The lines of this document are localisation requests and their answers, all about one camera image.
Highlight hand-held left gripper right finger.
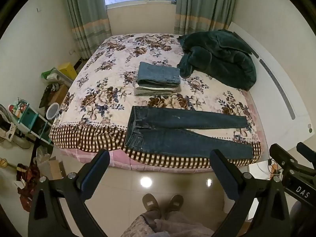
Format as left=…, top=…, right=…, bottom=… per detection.
left=209, top=149, right=292, bottom=237

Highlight green striped curtain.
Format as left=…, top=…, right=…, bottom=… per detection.
left=60, top=0, right=112, bottom=60
left=174, top=0, right=239, bottom=35

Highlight white plastic bag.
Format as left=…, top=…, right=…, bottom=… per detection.
left=36, top=146, right=51, bottom=165

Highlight brown cardboard box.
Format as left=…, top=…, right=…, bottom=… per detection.
left=48, top=84, right=69, bottom=106

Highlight white nightstand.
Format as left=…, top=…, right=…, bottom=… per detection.
left=248, top=160, right=274, bottom=181

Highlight brown slipper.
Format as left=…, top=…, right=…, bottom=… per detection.
left=142, top=194, right=162, bottom=218
left=165, top=194, right=184, bottom=213

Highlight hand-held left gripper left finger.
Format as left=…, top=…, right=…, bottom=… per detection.
left=28, top=149, right=111, bottom=237

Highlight dark blue jeans pants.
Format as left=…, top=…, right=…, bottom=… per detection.
left=124, top=105, right=254, bottom=160

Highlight red patterned cloth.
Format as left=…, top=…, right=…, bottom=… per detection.
left=15, top=163, right=41, bottom=213

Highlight folded grey pants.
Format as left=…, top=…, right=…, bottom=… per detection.
left=134, top=87, right=182, bottom=97

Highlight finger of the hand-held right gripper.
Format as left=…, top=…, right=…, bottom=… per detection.
left=269, top=143, right=300, bottom=174
left=296, top=142, right=316, bottom=160

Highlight open cardboard box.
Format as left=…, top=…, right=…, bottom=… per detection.
left=37, top=157, right=67, bottom=181

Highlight folded white pants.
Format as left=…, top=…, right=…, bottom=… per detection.
left=135, top=83, right=179, bottom=91

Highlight bed with pink sheet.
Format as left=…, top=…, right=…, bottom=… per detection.
left=49, top=33, right=266, bottom=172

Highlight dark green plush coat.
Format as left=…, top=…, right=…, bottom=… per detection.
left=177, top=29, right=257, bottom=91

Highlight yellow box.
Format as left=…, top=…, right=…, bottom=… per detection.
left=57, top=62, right=78, bottom=80

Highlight folded light blue jeans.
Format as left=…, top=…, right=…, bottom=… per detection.
left=137, top=62, right=181, bottom=86

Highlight person's legs in grey pants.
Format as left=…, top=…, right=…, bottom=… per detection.
left=120, top=210, right=216, bottom=237

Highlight white headboard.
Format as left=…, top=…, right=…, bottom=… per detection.
left=228, top=22, right=313, bottom=151

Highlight teal shelf rack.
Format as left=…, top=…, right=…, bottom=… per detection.
left=13, top=101, right=54, bottom=146

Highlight green and white bag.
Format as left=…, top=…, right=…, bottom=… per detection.
left=41, top=67, right=65, bottom=81

